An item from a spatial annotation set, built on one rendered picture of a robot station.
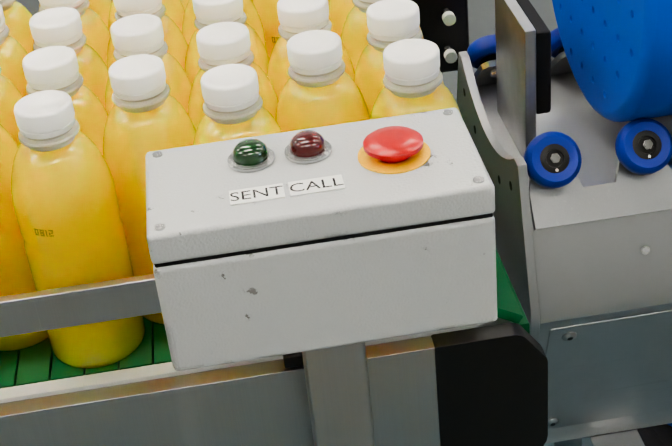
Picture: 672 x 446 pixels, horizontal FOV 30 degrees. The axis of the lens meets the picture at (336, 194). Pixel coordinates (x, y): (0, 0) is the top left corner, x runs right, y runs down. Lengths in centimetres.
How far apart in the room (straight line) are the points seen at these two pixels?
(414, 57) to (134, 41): 22
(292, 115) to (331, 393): 20
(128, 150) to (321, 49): 15
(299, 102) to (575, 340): 34
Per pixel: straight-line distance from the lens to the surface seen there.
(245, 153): 75
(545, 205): 102
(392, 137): 75
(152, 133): 89
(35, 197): 87
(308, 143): 75
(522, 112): 105
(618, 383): 118
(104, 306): 90
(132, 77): 88
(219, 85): 85
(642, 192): 104
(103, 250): 89
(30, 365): 97
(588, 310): 106
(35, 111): 86
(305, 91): 89
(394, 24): 92
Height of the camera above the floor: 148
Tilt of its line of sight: 32 degrees down
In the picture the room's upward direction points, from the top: 6 degrees counter-clockwise
